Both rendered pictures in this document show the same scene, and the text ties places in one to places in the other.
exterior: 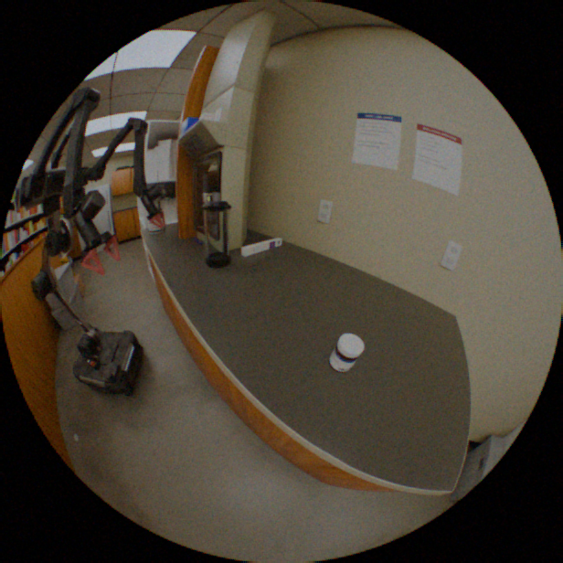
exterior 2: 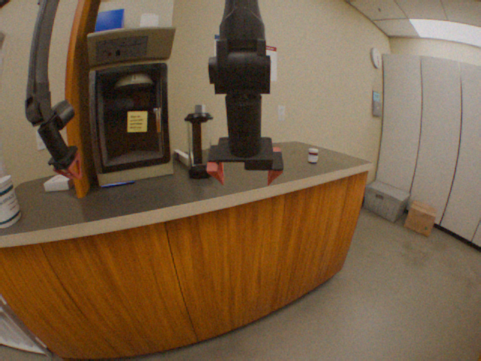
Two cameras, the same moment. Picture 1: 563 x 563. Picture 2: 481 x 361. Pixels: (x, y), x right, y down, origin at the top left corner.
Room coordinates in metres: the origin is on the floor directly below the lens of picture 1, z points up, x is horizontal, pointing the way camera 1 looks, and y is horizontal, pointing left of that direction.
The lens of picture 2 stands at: (0.11, 0.91, 1.20)
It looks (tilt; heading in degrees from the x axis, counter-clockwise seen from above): 20 degrees down; 294
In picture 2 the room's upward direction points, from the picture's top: straight up
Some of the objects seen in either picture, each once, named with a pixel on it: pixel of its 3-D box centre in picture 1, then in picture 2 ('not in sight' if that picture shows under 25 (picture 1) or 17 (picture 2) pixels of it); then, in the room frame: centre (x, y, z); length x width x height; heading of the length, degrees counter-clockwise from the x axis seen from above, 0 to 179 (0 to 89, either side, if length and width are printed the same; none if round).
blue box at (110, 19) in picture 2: (193, 128); (110, 25); (0.79, 0.52, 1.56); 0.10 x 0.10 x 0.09; 52
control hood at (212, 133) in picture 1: (197, 141); (130, 44); (0.73, 0.45, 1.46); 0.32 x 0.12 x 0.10; 52
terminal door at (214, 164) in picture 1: (205, 196); (129, 116); (0.77, 0.42, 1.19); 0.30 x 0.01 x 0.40; 52
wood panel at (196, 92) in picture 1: (217, 128); (88, 31); (1.04, 0.50, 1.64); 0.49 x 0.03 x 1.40; 142
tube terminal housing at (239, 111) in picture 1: (228, 170); (129, 86); (0.88, 0.34, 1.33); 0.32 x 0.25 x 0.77; 52
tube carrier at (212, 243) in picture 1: (217, 234); (199, 144); (0.56, 0.26, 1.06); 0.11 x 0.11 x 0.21
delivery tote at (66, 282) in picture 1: (59, 285); not in sight; (0.47, 2.75, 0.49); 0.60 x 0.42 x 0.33; 52
